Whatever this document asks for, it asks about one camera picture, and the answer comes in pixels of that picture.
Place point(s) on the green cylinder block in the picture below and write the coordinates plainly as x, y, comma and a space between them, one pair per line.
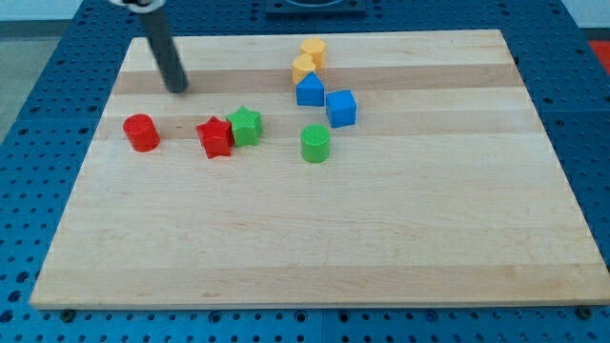
315, 143

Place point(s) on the blue cube block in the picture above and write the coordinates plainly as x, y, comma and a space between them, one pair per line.
341, 108

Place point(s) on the green star block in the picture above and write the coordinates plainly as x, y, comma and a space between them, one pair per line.
246, 126

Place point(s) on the blue pentagon block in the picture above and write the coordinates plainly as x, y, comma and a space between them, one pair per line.
310, 91

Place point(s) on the red star block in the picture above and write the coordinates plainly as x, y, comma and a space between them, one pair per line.
216, 137

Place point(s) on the yellow heart block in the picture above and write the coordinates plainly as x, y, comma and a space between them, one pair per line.
302, 65

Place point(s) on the yellow cylinder block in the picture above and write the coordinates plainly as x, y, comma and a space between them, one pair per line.
317, 48

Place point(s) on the wooden board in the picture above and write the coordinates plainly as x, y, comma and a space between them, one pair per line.
445, 192

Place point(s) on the red cylinder block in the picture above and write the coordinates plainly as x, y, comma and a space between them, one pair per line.
141, 132

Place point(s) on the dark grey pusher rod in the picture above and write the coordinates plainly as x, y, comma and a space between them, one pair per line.
158, 31

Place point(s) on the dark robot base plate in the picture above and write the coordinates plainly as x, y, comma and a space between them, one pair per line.
274, 8

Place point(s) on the silver rod mount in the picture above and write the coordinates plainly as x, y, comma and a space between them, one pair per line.
139, 6

